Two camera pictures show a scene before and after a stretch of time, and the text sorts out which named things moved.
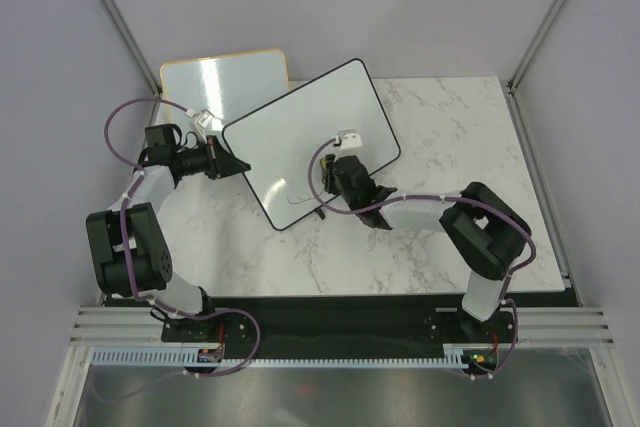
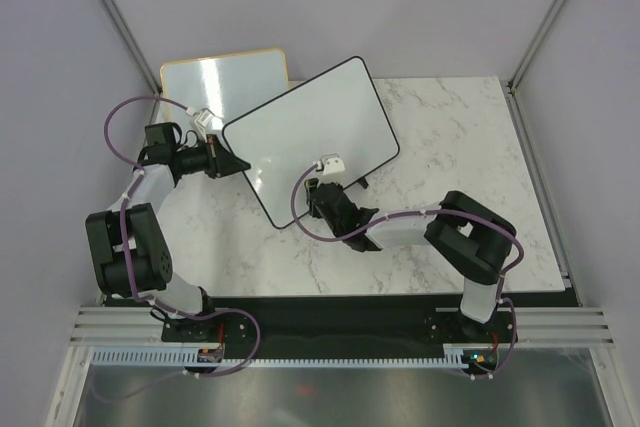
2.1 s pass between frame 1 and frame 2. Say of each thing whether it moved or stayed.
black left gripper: stayed
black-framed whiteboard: stayed
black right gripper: moved
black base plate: stayed
